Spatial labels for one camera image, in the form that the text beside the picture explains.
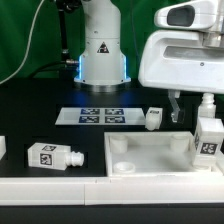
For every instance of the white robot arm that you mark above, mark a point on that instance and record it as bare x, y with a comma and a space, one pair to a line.
102, 65

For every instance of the white square tabletop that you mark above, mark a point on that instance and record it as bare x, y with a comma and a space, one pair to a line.
144, 154

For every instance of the green backdrop curtain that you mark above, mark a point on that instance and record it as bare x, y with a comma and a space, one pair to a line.
65, 30

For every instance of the marker tag sheet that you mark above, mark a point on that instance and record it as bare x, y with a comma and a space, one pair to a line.
100, 116

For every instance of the white front fence wall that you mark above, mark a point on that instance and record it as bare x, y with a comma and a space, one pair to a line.
104, 191

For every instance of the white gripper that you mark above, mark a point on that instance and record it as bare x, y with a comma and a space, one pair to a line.
187, 52

